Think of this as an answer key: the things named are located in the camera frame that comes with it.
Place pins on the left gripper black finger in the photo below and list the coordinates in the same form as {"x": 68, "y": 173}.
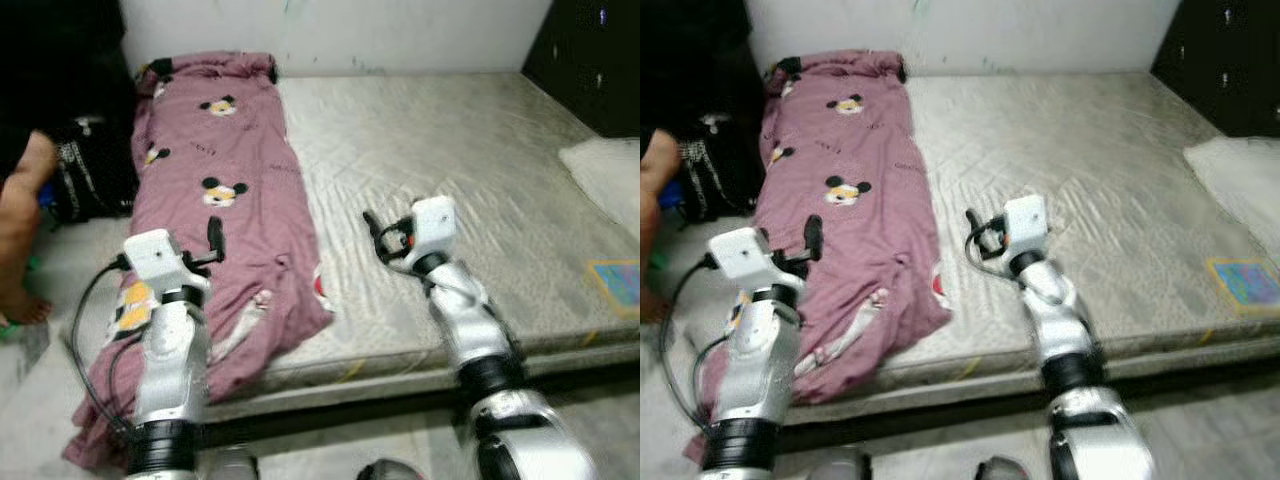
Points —
{"x": 215, "y": 237}
{"x": 813, "y": 237}

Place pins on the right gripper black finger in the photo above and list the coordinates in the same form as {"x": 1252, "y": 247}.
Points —
{"x": 373, "y": 224}
{"x": 975, "y": 221}

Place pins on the blue yellow board book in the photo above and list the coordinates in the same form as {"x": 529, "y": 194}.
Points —
{"x": 618, "y": 285}
{"x": 1248, "y": 285}

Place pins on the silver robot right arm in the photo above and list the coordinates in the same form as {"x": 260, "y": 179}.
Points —
{"x": 1060, "y": 330}
{"x": 470, "y": 330}

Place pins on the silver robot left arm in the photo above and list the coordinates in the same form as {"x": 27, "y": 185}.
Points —
{"x": 755, "y": 370}
{"x": 170, "y": 370}

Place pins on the purple Mickey print blanket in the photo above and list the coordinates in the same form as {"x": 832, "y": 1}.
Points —
{"x": 220, "y": 250}
{"x": 850, "y": 260}

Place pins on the white quilted mattress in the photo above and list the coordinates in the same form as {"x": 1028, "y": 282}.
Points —
{"x": 450, "y": 150}
{"x": 1070, "y": 150}

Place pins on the black bag with white print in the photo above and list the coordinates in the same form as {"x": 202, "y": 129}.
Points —
{"x": 725, "y": 170}
{"x": 95, "y": 170}

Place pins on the blue plastic object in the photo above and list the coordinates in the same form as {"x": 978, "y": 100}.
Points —
{"x": 672, "y": 195}
{"x": 46, "y": 197}

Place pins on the person in black shorts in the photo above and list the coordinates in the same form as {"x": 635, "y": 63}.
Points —
{"x": 20, "y": 220}
{"x": 655, "y": 200}

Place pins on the grey robot left leg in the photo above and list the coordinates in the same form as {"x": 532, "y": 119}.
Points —
{"x": 232, "y": 468}
{"x": 840, "y": 468}

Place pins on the off-white pillow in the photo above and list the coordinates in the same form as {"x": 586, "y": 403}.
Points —
{"x": 610, "y": 180}
{"x": 1240, "y": 180}

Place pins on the black tufted headboard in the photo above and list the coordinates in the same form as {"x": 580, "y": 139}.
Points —
{"x": 590, "y": 60}
{"x": 1220, "y": 60}

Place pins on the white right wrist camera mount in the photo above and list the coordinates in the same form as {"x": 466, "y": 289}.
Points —
{"x": 435, "y": 225}
{"x": 1027, "y": 222}

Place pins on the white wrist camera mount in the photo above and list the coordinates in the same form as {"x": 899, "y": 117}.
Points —
{"x": 1027, "y": 222}
{"x": 435, "y": 225}
{"x": 742, "y": 257}
{"x": 155, "y": 258}

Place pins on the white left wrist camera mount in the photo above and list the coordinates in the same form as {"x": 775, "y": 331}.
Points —
{"x": 742, "y": 257}
{"x": 155, "y": 258}

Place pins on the dark bed frame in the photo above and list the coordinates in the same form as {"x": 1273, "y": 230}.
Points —
{"x": 350, "y": 412}
{"x": 950, "y": 410}

